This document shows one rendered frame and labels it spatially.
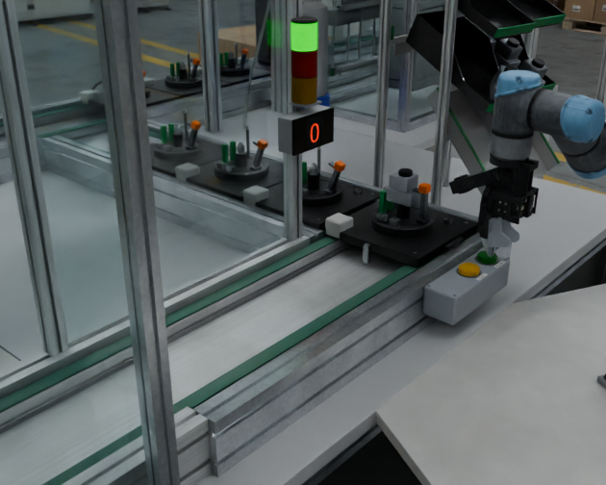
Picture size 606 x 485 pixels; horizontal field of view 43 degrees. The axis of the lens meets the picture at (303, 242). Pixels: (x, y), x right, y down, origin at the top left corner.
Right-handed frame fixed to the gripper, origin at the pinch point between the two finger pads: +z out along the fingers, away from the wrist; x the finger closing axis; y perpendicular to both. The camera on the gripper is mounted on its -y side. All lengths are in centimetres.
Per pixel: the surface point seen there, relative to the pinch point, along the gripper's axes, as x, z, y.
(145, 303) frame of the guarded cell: -83, -23, 0
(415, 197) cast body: 0.8, -5.9, -18.3
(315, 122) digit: -17.1, -23.7, -30.6
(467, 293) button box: -13.6, 3.0, 3.5
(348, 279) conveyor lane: -18.2, 6.8, -20.7
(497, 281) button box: -1.3, 5.5, 3.5
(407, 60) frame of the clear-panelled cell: 87, -13, -79
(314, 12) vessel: 58, -30, -96
